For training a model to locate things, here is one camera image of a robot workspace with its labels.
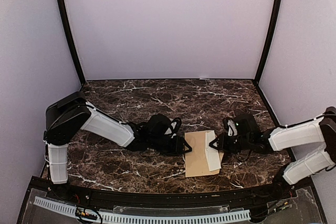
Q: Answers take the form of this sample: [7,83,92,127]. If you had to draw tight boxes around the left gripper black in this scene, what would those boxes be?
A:
[149,136,192,156]

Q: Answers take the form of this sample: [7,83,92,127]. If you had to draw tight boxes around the white slotted cable duct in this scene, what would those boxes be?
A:
[34,196,250,223]

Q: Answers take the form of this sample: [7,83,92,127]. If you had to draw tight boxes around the black front table rail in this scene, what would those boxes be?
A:
[29,176,290,209]

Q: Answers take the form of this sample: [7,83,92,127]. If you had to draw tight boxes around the brown paper envelope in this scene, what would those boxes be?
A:
[184,131,224,177]

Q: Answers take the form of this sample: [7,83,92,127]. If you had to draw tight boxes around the black frame post left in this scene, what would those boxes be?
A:
[57,0,86,85]

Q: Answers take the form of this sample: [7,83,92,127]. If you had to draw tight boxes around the grey paper sheet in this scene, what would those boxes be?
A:
[205,131,221,172]

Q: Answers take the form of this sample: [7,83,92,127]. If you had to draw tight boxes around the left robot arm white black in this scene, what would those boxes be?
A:
[43,91,193,201]

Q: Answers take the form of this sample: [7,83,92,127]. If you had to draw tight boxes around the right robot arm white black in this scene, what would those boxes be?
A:
[208,106,335,200]

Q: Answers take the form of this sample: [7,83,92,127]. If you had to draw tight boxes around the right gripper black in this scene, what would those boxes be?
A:
[209,132,251,154]

